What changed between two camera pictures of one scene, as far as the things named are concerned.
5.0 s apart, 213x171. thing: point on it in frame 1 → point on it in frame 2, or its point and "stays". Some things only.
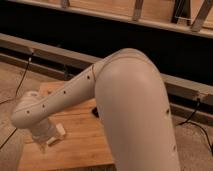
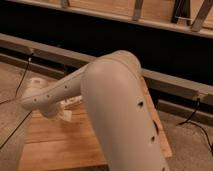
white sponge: [60, 132] → [67, 115]
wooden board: [84, 143] stays
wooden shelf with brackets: [192, 15] stays
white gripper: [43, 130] → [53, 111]
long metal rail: [185, 98] stays
